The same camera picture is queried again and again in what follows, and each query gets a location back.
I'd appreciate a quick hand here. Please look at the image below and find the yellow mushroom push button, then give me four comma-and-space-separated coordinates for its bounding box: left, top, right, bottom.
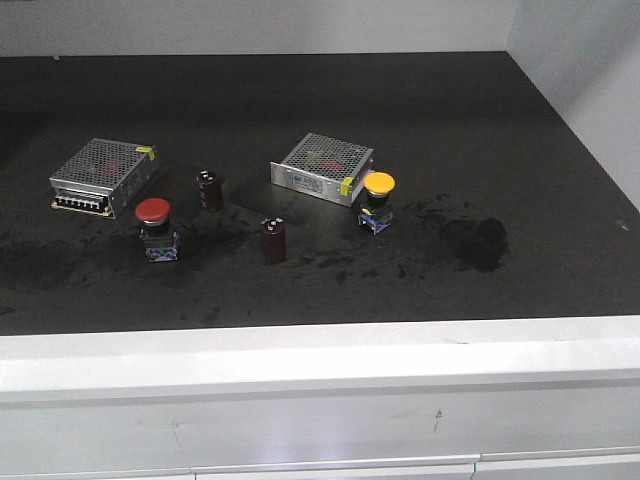
357, 171, 396, 235

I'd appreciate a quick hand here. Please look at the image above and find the red mushroom push button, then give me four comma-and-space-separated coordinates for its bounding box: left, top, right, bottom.
135, 197, 180, 263

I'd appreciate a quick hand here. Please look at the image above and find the front dark red capacitor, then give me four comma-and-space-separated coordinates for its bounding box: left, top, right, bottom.
260, 217, 287, 264

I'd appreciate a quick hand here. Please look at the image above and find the dark red capacitor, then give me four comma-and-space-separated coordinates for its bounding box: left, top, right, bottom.
260, 217, 287, 264
196, 170, 224, 212

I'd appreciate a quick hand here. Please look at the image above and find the right mesh power supply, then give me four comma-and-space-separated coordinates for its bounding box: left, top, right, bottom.
270, 133, 374, 207

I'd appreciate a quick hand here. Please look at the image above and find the mesh power supply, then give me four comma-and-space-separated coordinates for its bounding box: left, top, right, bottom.
270, 133, 374, 207
50, 138, 159, 219

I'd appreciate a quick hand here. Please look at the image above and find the rear dark red capacitor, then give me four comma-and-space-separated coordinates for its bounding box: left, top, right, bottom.
196, 170, 224, 212

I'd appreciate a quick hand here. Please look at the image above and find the left mesh power supply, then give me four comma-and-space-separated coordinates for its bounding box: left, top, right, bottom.
50, 138, 159, 219

